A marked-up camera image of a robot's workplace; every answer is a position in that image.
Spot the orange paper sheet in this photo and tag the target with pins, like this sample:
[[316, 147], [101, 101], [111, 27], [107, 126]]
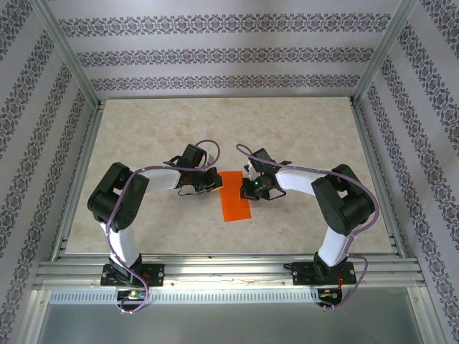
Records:
[[235, 200]]

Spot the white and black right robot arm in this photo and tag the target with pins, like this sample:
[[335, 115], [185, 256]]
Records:
[[344, 204]]

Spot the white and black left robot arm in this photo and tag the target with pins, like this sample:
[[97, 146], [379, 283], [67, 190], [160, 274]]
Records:
[[118, 200]]

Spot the small circuit board with LED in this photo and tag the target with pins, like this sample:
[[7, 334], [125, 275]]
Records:
[[328, 293], [132, 294]]

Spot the grey metal shelf panel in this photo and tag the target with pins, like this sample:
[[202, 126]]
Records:
[[229, 326]]

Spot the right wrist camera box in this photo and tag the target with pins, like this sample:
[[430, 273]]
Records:
[[250, 168]]

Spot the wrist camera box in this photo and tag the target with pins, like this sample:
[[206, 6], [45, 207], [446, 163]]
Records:
[[212, 159], [250, 168]]

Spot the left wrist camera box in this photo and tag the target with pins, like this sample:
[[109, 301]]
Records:
[[212, 159]]

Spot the long aluminium base rail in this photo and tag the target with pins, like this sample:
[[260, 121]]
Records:
[[229, 274]]

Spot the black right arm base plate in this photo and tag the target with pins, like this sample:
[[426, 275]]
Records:
[[303, 274]]

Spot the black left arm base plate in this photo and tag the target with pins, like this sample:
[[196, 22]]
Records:
[[156, 274]]

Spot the aluminium side rail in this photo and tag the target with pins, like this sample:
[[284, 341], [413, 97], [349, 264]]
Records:
[[369, 143], [80, 172]]

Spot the aluminium corner post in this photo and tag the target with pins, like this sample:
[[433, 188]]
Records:
[[382, 53], [69, 53]]

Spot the short aluminium frame post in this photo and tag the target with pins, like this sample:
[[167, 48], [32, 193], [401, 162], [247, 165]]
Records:
[[426, 322], [32, 322]]

